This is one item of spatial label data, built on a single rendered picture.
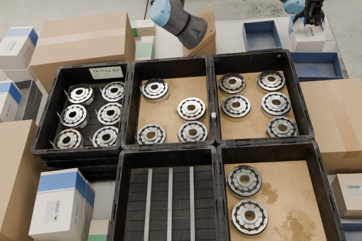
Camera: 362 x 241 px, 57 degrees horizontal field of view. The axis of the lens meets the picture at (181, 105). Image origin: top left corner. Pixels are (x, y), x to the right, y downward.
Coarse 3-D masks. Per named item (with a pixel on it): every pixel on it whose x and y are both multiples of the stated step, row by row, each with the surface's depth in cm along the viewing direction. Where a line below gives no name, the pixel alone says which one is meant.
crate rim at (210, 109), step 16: (208, 64) 124; (208, 80) 119; (128, 96) 118; (208, 96) 114; (128, 112) 114; (144, 144) 105; (160, 144) 104; (176, 144) 104; (192, 144) 103; (208, 144) 102
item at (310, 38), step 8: (288, 24) 163; (288, 32) 164; (296, 32) 150; (304, 32) 150; (312, 32) 149; (320, 32) 149; (296, 40) 147; (304, 40) 146; (312, 40) 146; (320, 40) 145; (296, 48) 150; (304, 48) 149; (312, 48) 149; (320, 48) 149
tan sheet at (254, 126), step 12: (252, 84) 129; (252, 96) 125; (288, 96) 123; (252, 108) 122; (228, 120) 119; (252, 120) 118; (264, 120) 118; (228, 132) 116; (240, 132) 116; (252, 132) 115; (264, 132) 115
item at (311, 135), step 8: (216, 56) 126; (224, 56) 126; (288, 56) 122; (296, 80) 115; (296, 88) 113; (216, 96) 114; (216, 104) 112; (304, 104) 108; (216, 112) 110; (304, 112) 106; (216, 120) 108; (216, 128) 106; (312, 128) 102; (216, 136) 104; (288, 136) 101; (296, 136) 101; (304, 136) 101; (312, 136) 100; (216, 144) 105
